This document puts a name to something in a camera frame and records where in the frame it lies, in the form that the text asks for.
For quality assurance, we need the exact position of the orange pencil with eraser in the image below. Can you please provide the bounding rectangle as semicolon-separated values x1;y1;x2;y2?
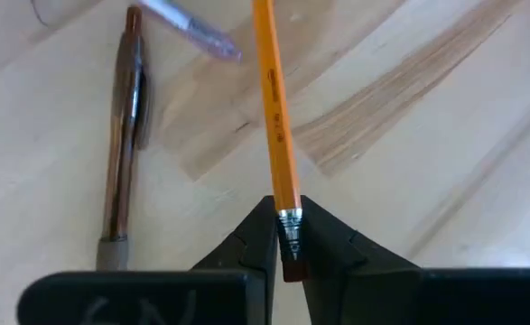
251;0;310;283

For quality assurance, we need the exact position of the dark brown metallic pen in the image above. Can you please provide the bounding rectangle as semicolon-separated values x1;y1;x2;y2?
95;5;153;272

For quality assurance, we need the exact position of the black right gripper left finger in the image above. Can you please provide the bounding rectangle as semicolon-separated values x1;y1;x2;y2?
16;194;278;325

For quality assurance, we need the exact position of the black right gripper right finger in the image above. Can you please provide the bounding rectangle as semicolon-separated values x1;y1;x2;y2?
300;194;530;325

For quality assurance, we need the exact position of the clear purple pen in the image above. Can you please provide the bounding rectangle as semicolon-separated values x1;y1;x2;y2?
135;0;244;63

